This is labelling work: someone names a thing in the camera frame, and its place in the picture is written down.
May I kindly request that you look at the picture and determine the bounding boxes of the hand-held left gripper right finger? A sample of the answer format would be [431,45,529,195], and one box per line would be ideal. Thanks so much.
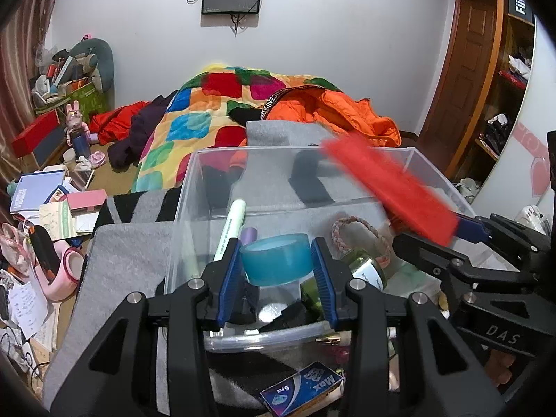
[310,237,507,417]

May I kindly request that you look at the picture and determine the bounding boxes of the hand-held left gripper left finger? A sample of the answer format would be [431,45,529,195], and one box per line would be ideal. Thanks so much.
[51,237,244,417]

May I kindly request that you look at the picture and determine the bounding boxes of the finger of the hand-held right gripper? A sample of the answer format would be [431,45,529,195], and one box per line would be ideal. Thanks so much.
[454,213,550,270]
[392,231,528,302]

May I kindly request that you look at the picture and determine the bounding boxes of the pink white braided bracelet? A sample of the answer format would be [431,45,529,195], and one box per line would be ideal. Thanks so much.
[331,216,392,272]

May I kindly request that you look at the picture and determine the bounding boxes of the green glass spray bottle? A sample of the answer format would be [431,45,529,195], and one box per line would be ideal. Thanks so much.
[261,250,387,335]

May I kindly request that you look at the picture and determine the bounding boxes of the blue tape roll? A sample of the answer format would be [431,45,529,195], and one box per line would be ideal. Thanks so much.
[240,233,314,287]

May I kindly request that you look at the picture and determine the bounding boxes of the clear plastic storage box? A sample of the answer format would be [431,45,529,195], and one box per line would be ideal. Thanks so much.
[163,145,479,352]

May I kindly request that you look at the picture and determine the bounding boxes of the light green tube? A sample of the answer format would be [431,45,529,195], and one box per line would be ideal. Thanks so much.
[212,199,247,263]

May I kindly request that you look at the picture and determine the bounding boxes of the red foil packet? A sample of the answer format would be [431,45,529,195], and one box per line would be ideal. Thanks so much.
[324,134,461,248]

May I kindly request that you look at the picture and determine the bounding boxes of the person's right hand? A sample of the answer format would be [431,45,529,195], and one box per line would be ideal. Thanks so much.
[485,350,520,389]

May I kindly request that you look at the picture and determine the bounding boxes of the white shoes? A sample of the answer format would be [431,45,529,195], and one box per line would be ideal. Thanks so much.
[454,177,482,203]

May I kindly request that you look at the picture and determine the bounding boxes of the black and white bag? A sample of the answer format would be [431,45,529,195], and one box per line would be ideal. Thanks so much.
[484,113,511,153]

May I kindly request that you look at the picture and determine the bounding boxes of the white wardrobe door pink hearts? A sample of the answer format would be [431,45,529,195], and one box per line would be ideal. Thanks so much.
[471,17,556,244]

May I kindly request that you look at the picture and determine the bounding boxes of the blue chewing gum box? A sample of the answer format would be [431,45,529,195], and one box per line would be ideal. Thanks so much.
[260,361,345,415]

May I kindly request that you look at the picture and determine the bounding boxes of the grey and black blanket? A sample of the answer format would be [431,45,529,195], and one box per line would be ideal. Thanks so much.
[43,121,479,417]

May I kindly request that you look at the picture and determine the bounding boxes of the wooden wardrobe shelf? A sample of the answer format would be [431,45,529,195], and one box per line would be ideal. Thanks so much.
[423,0,537,183]

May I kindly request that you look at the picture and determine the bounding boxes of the brown wooden door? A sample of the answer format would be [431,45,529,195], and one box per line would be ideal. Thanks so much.
[419,0,498,179]

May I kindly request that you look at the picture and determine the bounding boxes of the colourful patchwork quilt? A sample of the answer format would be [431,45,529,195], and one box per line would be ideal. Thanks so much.
[130,65,348,194]

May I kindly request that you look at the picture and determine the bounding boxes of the orange down jacket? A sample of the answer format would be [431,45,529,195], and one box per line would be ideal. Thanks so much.
[228,87,401,148]

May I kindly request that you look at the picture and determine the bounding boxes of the pink flat box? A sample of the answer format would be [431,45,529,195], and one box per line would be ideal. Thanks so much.
[66,190,108,211]

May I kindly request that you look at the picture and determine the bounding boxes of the folded clothes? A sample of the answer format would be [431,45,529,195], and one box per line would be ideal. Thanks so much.
[499,52,533,83]

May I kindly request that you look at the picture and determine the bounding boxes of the dark purple cloth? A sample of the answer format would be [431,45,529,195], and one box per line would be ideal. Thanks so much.
[108,93,179,170]

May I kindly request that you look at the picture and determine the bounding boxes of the smartphone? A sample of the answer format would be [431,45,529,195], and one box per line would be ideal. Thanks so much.
[69,169,95,189]

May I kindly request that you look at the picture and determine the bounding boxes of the red cloth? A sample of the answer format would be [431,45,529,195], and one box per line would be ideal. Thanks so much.
[89,101,150,144]

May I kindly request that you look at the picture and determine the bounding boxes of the dark blue bottle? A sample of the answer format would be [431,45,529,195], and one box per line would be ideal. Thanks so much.
[72,130,92,159]

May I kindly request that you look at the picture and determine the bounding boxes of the white paper note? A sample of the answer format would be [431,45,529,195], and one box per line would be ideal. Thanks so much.
[9,280,50,340]

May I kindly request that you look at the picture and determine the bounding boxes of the blue notebook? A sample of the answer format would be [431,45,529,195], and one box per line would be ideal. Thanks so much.
[9,171,66,213]

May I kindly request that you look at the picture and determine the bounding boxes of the pink rabbit toy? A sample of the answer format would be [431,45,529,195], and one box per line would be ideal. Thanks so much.
[65,101,90,140]

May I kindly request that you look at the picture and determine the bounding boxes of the black box white print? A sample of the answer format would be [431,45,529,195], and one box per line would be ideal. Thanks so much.
[506,0,536,27]

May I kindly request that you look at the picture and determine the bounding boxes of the green cardboard box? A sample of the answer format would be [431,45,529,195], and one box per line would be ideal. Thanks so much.
[32,80,109,118]

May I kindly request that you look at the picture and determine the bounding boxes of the red box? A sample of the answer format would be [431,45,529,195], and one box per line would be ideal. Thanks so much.
[11,111,62,157]

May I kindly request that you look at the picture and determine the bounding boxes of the striped curtain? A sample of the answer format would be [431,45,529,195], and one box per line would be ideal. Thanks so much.
[0,0,66,192]

